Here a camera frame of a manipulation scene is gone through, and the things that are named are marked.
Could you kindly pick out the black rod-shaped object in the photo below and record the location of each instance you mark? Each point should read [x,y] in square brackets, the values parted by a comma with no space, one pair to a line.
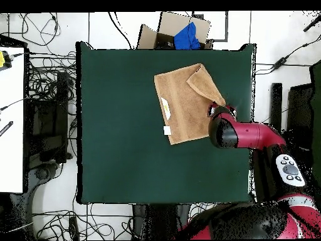
[312,23]

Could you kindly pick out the black flat strip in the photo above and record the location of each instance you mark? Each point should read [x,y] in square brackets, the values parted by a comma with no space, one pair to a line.
[7,127]

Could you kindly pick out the dark green table cloth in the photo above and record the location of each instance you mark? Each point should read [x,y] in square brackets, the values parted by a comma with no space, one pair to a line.
[316,100]
[112,125]

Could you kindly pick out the black chair base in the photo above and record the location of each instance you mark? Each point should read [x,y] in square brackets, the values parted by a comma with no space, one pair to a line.
[42,173]

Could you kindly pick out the open cardboard box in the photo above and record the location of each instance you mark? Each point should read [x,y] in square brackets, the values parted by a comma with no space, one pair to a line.
[170,23]

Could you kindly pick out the white desk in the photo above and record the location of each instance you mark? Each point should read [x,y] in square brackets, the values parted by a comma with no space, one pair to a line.
[11,155]

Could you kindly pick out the black power strip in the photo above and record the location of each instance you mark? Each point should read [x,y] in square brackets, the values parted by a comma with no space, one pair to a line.
[74,228]

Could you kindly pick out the black equipment stand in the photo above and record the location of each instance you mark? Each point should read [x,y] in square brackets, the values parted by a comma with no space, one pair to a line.
[47,120]
[275,105]

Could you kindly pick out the blue garment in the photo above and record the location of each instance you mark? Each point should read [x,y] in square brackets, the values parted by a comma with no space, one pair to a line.
[186,37]

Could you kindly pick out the yellow and black tool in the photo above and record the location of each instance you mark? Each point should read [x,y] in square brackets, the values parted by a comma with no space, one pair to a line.
[1,60]

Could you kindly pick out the tan terry towel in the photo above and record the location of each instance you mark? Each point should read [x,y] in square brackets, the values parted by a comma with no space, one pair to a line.
[185,110]

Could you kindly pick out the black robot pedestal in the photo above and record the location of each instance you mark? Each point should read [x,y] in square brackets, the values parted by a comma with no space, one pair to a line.
[158,221]

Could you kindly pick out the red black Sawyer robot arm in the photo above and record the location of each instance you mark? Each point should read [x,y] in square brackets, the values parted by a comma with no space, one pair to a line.
[250,135]

